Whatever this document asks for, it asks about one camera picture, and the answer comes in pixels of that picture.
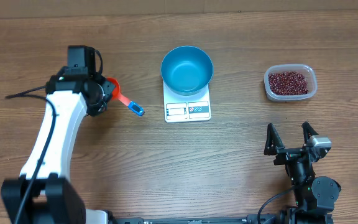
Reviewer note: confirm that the red measuring scoop blue handle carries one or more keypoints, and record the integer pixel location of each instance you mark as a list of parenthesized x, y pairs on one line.
[(117, 95)]

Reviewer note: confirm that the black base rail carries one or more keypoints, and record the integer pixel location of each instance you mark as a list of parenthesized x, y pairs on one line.
[(250, 219)]

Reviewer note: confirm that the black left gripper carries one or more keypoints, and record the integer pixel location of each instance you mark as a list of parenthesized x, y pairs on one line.
[(100, 108)]

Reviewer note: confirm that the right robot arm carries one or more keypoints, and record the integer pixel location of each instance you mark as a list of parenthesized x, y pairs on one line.
[(314, 196)]

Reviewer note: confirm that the red beans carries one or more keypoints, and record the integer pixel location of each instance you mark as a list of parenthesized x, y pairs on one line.
[(288, 83)]

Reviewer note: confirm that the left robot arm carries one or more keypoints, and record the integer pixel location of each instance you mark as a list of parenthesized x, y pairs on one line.
[(43, 193)]

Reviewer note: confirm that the clear plastic container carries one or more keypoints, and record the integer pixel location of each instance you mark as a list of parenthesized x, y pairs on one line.
[(307, 71)]

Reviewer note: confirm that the blue bowl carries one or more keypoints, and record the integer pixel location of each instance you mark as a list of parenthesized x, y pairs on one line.
[(186, 70)]

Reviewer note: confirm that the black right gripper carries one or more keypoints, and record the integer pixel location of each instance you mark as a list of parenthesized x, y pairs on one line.
[(273, 146)]

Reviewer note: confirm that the white kitchen scale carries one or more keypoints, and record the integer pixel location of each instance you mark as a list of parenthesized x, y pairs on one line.
[(180, 108)]

